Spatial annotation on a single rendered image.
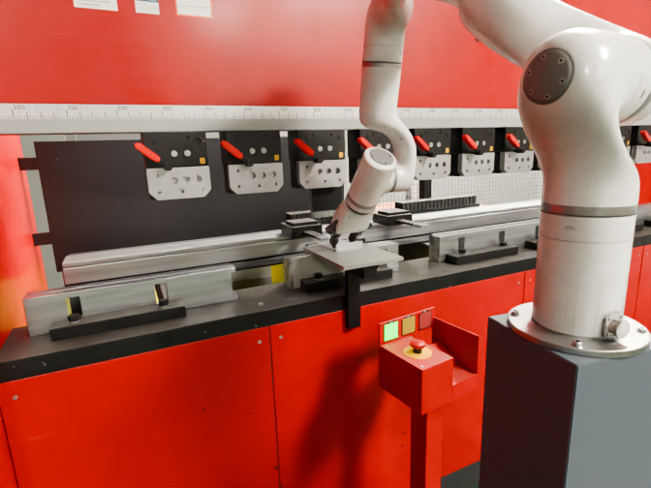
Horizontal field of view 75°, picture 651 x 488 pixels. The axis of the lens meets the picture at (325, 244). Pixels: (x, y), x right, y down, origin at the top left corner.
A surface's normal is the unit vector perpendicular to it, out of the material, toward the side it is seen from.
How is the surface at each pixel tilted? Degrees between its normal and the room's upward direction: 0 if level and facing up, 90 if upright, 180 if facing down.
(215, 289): 90
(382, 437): 90
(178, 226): 90
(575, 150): 122
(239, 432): 90
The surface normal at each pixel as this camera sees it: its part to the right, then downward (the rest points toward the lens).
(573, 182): -0.72, 0.27
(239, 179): 0.43, 0.18
